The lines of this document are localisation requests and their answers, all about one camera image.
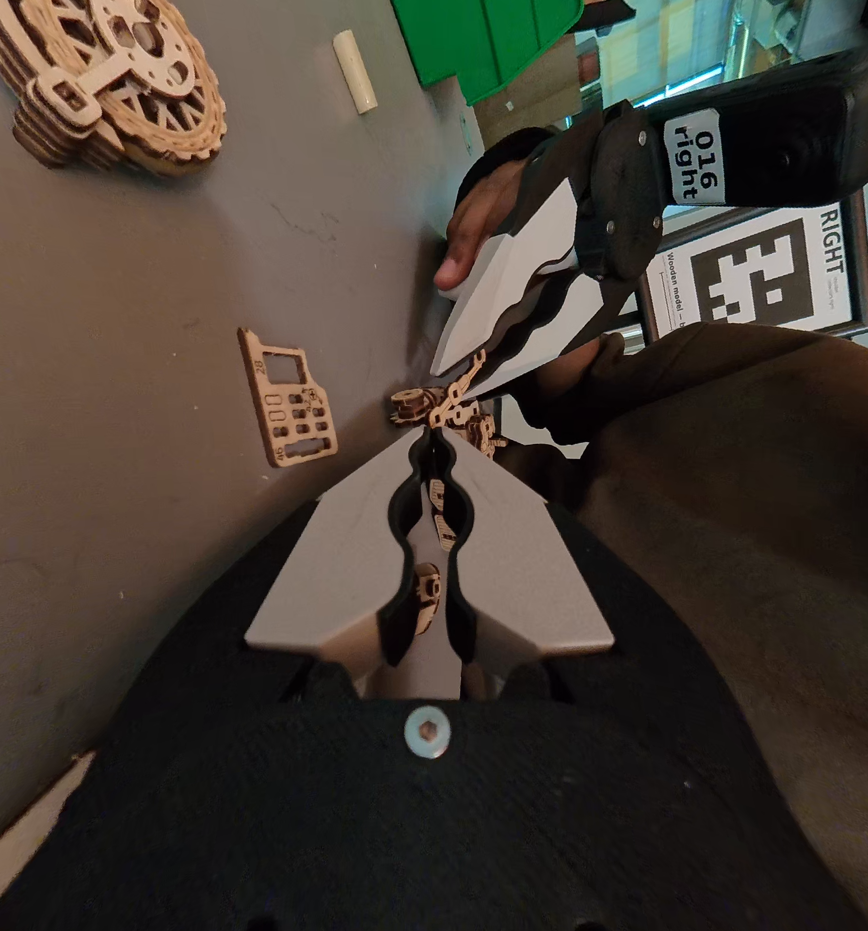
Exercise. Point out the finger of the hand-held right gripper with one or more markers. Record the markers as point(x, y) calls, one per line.
point(572, 320)
point(514, 276)

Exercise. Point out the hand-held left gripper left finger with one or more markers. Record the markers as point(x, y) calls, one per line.
point(332, 574)

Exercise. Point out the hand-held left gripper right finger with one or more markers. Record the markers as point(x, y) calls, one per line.
point(528, 582)

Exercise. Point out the small wooden linkage piece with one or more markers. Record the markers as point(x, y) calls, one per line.
point(452, 400)

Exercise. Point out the small wooden cylinder assembly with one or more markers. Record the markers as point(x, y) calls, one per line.
point(412, 406)

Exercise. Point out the person's right forearm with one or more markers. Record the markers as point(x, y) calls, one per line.
point(499, 149)

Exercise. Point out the grey desk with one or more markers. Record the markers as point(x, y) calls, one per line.
point(150, 291)

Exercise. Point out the person's right hand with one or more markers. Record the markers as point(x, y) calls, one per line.
point(477, 218)

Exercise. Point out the wooden motorcycle model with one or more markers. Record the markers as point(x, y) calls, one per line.
point(425, 593)

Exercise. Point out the black framed marker sign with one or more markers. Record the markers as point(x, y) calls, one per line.
point(768, 262)

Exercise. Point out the flat wooden cutout piece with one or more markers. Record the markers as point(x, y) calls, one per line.
point(288, 407)

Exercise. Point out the cardboard box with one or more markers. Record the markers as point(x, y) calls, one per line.
point(536, 87)

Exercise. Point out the person's brown clothing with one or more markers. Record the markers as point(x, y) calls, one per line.
point(732, 509)

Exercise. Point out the green plastic bin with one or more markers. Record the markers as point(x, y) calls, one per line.
point(477, 36)

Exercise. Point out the white wax stick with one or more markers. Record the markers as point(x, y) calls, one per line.
point(355, 73)

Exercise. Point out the wooden wheel with fork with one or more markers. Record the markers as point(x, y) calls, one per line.
point(114, 80)

